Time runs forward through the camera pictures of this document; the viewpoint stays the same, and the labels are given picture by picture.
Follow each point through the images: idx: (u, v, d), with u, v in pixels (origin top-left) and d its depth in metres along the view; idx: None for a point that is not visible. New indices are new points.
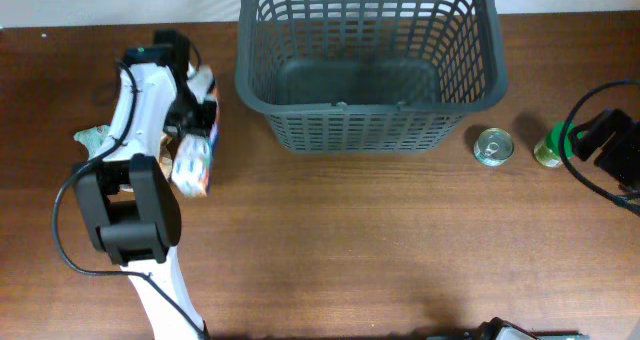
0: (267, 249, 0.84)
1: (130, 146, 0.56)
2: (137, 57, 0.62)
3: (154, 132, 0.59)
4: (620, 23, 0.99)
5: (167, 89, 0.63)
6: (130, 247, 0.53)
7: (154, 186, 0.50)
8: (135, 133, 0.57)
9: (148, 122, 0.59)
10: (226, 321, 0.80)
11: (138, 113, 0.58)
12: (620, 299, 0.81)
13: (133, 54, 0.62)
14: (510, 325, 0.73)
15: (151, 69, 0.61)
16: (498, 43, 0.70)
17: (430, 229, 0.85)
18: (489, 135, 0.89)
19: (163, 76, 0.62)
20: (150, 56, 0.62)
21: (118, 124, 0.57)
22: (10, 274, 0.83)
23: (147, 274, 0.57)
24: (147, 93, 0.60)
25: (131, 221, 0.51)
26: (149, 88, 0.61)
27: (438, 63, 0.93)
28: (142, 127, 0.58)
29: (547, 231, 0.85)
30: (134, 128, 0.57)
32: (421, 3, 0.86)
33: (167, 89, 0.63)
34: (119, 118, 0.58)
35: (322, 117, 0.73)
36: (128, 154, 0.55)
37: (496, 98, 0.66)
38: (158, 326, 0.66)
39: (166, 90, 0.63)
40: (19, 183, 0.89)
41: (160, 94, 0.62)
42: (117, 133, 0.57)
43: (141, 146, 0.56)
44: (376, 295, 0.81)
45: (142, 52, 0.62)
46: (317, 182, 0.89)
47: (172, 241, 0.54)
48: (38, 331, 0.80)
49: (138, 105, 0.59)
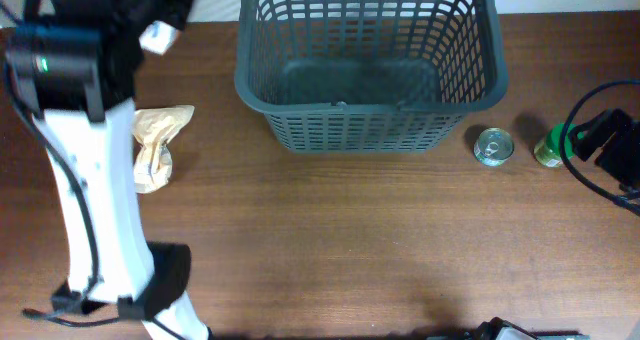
0: (267, 249, 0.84)
1: (108, 280, 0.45)
2: (36, 79, 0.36)
3: (131, 242, 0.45)
4: (620, 23, 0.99)
5: (120, 138, 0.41)
6: None
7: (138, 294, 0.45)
8: (106, 261, 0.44)
9: (116, 240, 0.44)
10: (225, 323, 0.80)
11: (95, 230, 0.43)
12: (620, 300, 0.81)
13: (30, 60, 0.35)
14: (510, 325, 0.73)
15: (73, 125, 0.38)
16: (498, 43, 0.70)
17: (430, 228, 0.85)
18: (489, 135, 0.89)
19: (104, 139, 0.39)
20: (71, 44, 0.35)
21: (81, 246, 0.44)
22: (10, 274, 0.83)
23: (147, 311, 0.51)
24: (96, 190, 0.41)
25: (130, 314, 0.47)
26: (92, 173, 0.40)
27: (438, 63, 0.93)
28: (116, 253, 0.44)
29: (547, 231, 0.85)
30: (104, 256, 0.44)
32: (421, 3, 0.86)
33: (111, 153, 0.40)
34: (78, 236, 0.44)
35: (322, 117, 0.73)
36: (113, 291, 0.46)
37: (496, 98, 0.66)
38: None
39: (115, 151, 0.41)
40: (19, 183, 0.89)
41: (110, 179, 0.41)
42: (85, 261, 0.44)
43: (120, 280, 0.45)
44: (376, 295, 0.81)
45: (53, 42, 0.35)
46: (317, 182, 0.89)
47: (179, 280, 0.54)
48: (38, 330, 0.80)
49: (97, 222, 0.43)
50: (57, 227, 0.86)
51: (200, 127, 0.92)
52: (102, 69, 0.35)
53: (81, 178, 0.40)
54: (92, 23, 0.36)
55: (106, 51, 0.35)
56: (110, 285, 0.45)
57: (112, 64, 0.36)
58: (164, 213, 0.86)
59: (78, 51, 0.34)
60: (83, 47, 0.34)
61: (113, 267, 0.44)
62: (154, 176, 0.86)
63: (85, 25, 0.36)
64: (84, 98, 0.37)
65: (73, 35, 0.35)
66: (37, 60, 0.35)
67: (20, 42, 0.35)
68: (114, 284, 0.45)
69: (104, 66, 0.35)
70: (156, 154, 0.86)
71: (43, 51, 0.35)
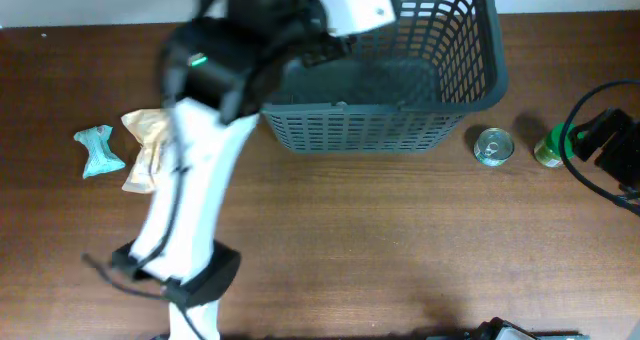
0: (267, 249, 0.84)
1: (170, 259, 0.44)
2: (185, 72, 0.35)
3: (201, 234, 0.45)
4: (621, 23, 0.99)
5: (232, 142, 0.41)
6: None
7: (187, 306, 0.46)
8: (176, 243, 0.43)
9: (191, 228, 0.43)
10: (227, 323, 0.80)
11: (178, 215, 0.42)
12: (620, 299, 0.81)
13: (185, 54, 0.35)
14: (509, 325, 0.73)
15: (203, 119, 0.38)
16: (498, 43, 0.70)
17: (430, 228, 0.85)
18: (490, 135, 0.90)
19: (226, 139, 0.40)
20: (227, 59, 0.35)
21: (160, 220, 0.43)
22: (11, 274, 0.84)
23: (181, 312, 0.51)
24: (199, 179, 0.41)
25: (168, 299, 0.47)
26: (200, 163, 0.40)
27: (438, 63, 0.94)
28: (188, 241, 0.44)
29: (546, 231, 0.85)
30: (178, 239, 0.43)
32: (421, 3, 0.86)
33: (223, 151, 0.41)
34: (162, 208, 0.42)
35: (322, 117, 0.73)
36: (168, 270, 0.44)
37: (495, 99, 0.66)
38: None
39: (224, 152, 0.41)
40: (19, 183, 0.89)
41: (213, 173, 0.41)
42: (157, 233, 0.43)
43: (182, 264, 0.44)
44: (376, 295, 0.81)
45: (215, 48, 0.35)
46: (317, 183, 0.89)
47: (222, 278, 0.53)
48: (40, 330, 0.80)
49: (187, 205, 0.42)
50: (57, 228, 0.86)
51: None
52: (245, 87, 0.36)
53: (188, 163, 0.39)
54: (249, 35, 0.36)
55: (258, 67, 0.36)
56: (171, 263, 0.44)
57: (260, 79, 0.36)
58: None
59: (236, 65, 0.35)
60: (242, 64, 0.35)
61: (181, 252, 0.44)
62: (153, 176, 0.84)
63: (247, 38, 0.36)
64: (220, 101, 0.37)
65: (232, 48, 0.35)
66: (194, 55, 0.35)
67: (184, 37, 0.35)
68: (174, 266, 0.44)
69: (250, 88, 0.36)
70: (155, 153, 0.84)
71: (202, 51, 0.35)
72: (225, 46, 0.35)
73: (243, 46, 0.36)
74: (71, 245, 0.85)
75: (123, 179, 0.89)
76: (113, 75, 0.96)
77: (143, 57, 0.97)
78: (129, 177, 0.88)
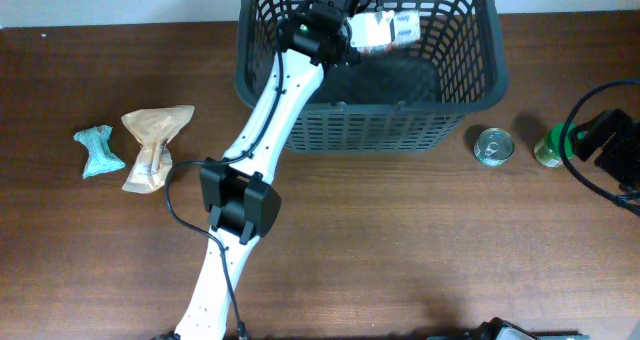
0: (267, 248, 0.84)
1: (256, 161, 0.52)
2: (295, 36, 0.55)
3: (281, 149, 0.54)
4: (621, 23, 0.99)
5: (311, 90, 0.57)
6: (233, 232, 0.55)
7: (259, 212, 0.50)
8: (264, 144, 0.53)
9: (276, 136, 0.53)
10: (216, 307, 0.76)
11: (271, 122, 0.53)
12: (620, 299, 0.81)
13: (296, 26, 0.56)
14: (510, 325, 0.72)
15: (301, 58, 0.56)
16: (498, 42, 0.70)
17: (430, 228, 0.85)
18: (489, 135, 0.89)
19: (312, 75, 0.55)
20: (319, 33, 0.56)
21: (255, 126, 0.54)
22: (12, 274, 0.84)
23: (224, 247, 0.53)
24: (292, 97, 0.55)
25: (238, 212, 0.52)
26: (294, 85, 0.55)
27: (438, 63, 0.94)
28: (275, 144, 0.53)
29: (546, 231, 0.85)
30: (266, 143, 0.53)
32: (421, 2, 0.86)
33: (309, 86, 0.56)
34: (256, 120, 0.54)
35: (322, 117, 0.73)
36: (252, 169, 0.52)
37: (496, 98, 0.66)
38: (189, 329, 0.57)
39: (308, 89, 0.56)
40: (19, 184, 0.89)
41: (300, 99, 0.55)
42: (251, 137, 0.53)
43: (266, 164, 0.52)
44: (377, 295, 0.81)
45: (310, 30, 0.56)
46: (318, 182, 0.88)
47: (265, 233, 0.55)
48: (39, 330, 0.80)
49: (280, 112, 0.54)
50: (57, 228, 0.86)
51: (200, 127, 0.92)
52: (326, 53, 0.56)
53: (286, 87, 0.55)
54: (333, 27, 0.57)
55: (332, 41, 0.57)
56: (255, 164, 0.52)
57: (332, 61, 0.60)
58: (164, 213, 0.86)
59: (322, 38, 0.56)
60: (324, 38, 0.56)
61: (264, 152, 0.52)
62: (153, 177, 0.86)
63: (328, 26, 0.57)
64: (311, 54, 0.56)
65: (320, 31, 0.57)
66: (302, 25, 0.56)
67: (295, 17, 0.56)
68: (259, 165, 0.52)
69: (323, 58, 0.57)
70: (155, 154, 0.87)
71: (308, 25, 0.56)
72: (318, 25, 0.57)
73: (325, 30, 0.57)
74: (71, 245, 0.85)
75: (123, 178, 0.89)
76: (113, 75, 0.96)
77: (144, 57, 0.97)
78: (128, 177, 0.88)
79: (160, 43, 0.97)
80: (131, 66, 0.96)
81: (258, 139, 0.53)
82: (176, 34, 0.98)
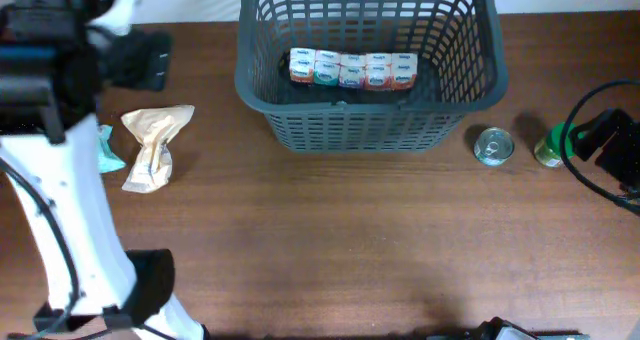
0: (267, 248, 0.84)
1: (91, 296, 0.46)
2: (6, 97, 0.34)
3: (111, 256, 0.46)
4: (620, 23, 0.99)
5: (85, 165, 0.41)
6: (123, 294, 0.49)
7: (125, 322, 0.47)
8: (88, 275, 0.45)
9: (86, 254, 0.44)
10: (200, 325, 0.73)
11: (73, 238, 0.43)
12: (620, 299, 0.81)
13: None
14: (510, 325, 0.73)
15: (36, 147, 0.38)
16: (497, 42, 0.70)
17: (430, 228, 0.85)
18: (489, 135, 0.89)
19: (62, 162, 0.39)
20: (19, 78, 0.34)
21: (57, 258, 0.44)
22: (11, 274, 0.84)
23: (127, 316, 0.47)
24: (53, 212, 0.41)
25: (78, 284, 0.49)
26: (60, 192, 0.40)
27: (437, 63, 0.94)
28: (98, 266, 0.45)
29: (546, 231, 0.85)
30: (89, 258, 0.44)
32: (421, 2, 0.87)
33: (74, 174, 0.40)
34: (50, 247, 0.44)
35: (322, 117, 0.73)
36: (65, 296, 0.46)
37: (495, 98, 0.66)
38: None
39: (84, 166, 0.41)
40: None
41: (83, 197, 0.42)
42: (60, 270, 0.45)
43: (108, 290, 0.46)
44: (376, 295, 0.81)
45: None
46: (318, 182, 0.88)
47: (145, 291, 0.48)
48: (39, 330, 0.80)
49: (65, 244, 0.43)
50: None
51: (201, 127, 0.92)
52: (58, 87, 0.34)
53: (48, 197, 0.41)
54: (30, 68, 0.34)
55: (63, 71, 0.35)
56: (92, 299, 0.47)
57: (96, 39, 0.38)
58: (164, 213, 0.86)
59: (32, 73, 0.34)
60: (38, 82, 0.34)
61: (93, 281, 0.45)
62: (154, 176, 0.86)
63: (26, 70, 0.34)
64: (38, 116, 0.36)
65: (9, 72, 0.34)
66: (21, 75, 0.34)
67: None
68: (98, 298, 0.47)
69: (60, 65, 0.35)
70: (155, 153, 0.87)
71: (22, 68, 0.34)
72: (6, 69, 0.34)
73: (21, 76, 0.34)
74: None
75: (123, 179, 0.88)
76: None
77: None
78: (128, 176, 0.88)
79: None
80: None
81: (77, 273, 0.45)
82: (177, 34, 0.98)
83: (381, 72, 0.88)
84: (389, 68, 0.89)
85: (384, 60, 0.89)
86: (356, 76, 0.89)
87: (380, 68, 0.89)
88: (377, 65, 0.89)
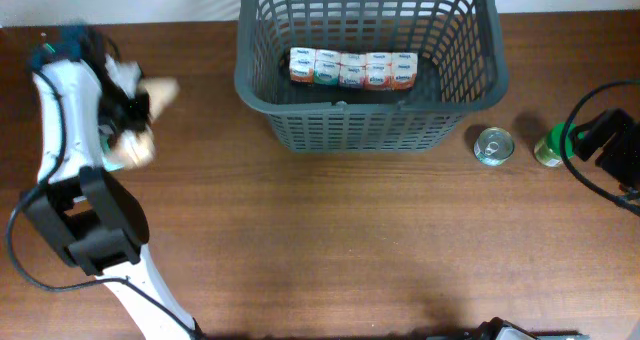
0: (266, 247, 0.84)
1: (73, 160, 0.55)
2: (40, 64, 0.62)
3: (90, 135, 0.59)
4: (620, 22, 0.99)
5: (89, 84, 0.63)
6: (101, 253, 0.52)
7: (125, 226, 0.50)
8: (73, 143, 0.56)
9: (84, 126, 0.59)
10: (190, 320, 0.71)
11: (73, 113, 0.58)
12: (621, 300, 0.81)
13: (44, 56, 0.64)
14: (510, 325, 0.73)
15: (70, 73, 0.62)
16: (498, 42, 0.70)
17: (430, 228, 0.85)
18: (490, 135, 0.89)
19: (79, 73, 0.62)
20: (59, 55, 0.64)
21: (51, 134, 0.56)
22: (12, 273, 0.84)
23: (125, 278, 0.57)
24: (72, 95, 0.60)
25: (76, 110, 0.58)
26: (70, 88, 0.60)
27: (438, 63, 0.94)
28: (80, 137, 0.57)
29: (547, 231, 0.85)
30: (89, 131, 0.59)
32: (421, 2, 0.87)
33: (80, 85, 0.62)
34: (51, 131, 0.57)
35: (322, 117, 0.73)
36: (48, 162, 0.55)
37: (495, 98, 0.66)
38: (144, 324, 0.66)
39: (85, 80, 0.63)
40: (18, 182, 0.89)
41: (84, 87, 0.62)
42: (51, 146, 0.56)
43: (82, 155, 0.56)
44: (376, 295, 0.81)
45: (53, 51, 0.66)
46: (317, 182, 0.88)
47: (142, 240, 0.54)
48: (38, 330, 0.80)
49: (63, 105, 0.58)
50: None
51: (200, 127, 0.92)
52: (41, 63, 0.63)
53: (62, 92, 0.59)
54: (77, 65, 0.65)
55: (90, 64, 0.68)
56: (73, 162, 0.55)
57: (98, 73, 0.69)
58: (164, 213, 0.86)
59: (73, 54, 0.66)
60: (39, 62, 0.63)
61: (77, 151, 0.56)
62: (137, 149, 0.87)
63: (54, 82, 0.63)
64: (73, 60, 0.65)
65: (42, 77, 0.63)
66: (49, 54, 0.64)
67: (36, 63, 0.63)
68: (75, 159, 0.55)
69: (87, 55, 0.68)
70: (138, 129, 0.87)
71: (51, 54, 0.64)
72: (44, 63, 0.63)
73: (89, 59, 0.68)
74: None
75: (122, 178, 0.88)
76: None
77: (144, 56, 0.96)
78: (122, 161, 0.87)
79: (160, 44, 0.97)
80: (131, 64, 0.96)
81: (66, 141, 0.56)
82: (176, 34, 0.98)
83: (382, 69, 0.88)
84: (391, 67, 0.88)
85: (384, 59, 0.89)
86: (356, 76, 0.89)
87: (380, 67, 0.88)
88: (377, 65, 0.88)
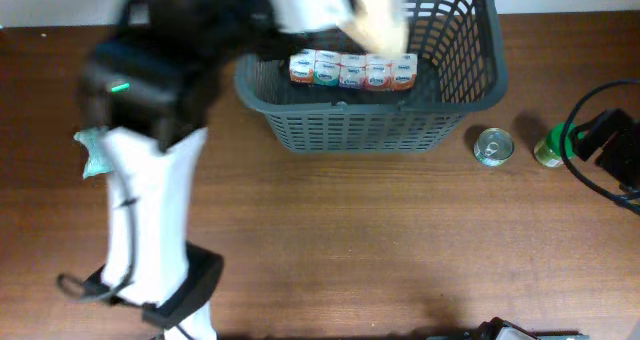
0: (267, 248, 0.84)
1: (140, 284, 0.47)
2: None
3: (169, 258, 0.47)
4: (620, 22, 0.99)
5: (177, 165, 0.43)
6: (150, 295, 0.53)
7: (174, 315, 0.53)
8: (144, 271, 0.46)
9: (164, 250, 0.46)
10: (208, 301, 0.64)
11: (156, 227, 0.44)
12: (620, 300, 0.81)
13: None
14: (510, 325, 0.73)
15: (137, 152, 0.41)
16: (498, 43, 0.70)
17: (430, 228, 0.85)
18: (489, 135, 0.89)
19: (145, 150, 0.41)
20: None
21: (123, 242, 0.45)
22: (13, 274, 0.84)
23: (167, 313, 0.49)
24: (149, 203, 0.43)
25: (150, 97, 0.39)
26: (148, 191, 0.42)
27: (438, 63, 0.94)
28: (154, 261, 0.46)
29: (546, 231, 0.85)
30: (170, 254, 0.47)
32: (421, 2, 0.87)
33: (168, 178, 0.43)
34: (123, 235, 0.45)
35: (322, 117, 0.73)
36: (121, 273, 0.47)
37: (494, 99, 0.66)
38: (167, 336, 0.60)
39: (175, 171, 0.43)
40: (19, 182, 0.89)
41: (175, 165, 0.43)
42: (125, 258, 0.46)
43: (163, 288, 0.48)
44: (377, 295, 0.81)
45: None
46: (318, 183, 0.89)
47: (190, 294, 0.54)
48: (39, 330, 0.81)
49: (134, 216, 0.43)
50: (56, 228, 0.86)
51: None
52: None
53: (136, 190, 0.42)
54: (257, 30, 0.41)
55: None
56: (144, 289, 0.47)
57: None
58: None
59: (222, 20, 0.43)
60: None
61: (153, 273, 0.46)
62: None
63: None
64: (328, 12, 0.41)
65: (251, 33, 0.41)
66: None
67: None
68: (150, 289, 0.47)
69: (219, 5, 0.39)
70: None
71: None
72: None
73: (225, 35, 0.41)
74: (73, 243, 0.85)
75: None
76: None
77: None
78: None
79: None
80: None
81: (135, 262, 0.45)
82: None
83: (382, 70, 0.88)
84: (391, 67, 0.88)
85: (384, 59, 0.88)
86: (356, 76, 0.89)
87: (381, 67, 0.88)
88: (377, 65, 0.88)
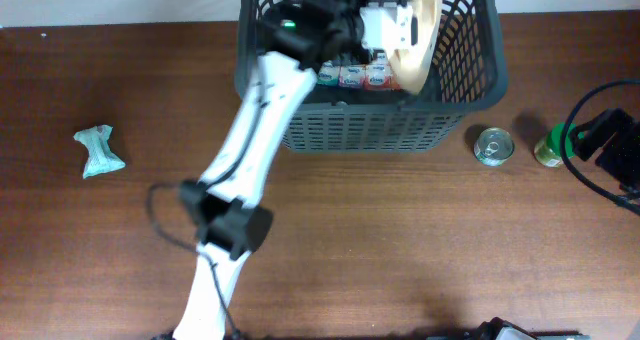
0: (267, 248, 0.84)
1: (238, 180, 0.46)
2: None
3: (263, 173, 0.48)
4: (620, 22, 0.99)
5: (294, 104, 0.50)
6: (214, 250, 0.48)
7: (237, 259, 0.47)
8: (244, 167, 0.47)
9: (264, 158, 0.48)
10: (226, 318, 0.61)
11: (272, 135, 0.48)
12: (620, 300, 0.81)
13: None
14: (510, 325, 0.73)
15: (284, 65, 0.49)
16: (498, 42, 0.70)
17: (430, 229, 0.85)
18: (490, 135, 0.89)
19: (300, 81, 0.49)
20: None
21: (237, 139, 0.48)
22: (13, 274, 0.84)
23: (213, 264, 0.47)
24: (273, 112, 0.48)
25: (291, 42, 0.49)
26: (278, 100, 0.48)
27: (438, 62, 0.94)
28: (255, 163, 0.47)
29: (546, 232, 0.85)
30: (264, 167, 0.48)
32: None
33: (290, 104, 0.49)
34: (240, 133, 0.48)
35: (322, 117, 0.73)
36: (217, 170, 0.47)
37: (494, 99, 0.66)
38: None
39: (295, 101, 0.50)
40: (19, 182, 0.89)
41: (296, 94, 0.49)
42: (233, 154, 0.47)
43: (251, 190, 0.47)
44: (377, 295, 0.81)
45: None
46: (318, 183, 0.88)
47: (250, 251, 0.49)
48: (38, 329, 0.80)
49: (259, 117, 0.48)
50: (56, 228, 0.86)
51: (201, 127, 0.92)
52: None
53: (268, 99, 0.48)
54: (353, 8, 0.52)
55: None
56: (237, 185, 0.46)
57: None
58: (165, 213, 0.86)
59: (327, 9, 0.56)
60: None
61: (248, 172, 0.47)
62: None
63: None
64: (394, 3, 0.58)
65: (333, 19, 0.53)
66: None
67: None
68: (242, 187, 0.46)
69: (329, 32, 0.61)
70: None
71: None
72: None
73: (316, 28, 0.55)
74: (72, 243, 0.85)
75: (123, 178, 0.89)
76: (112, 74, 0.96)
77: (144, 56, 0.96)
78: None
79: (160, 44, 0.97)
80: (131, 64, 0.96)
81: (240, 157, 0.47)
82: (177, 34, 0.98)
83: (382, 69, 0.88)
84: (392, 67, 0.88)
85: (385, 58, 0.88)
86: (356, 76, 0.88)
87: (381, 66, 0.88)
88: (378, 65, 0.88)
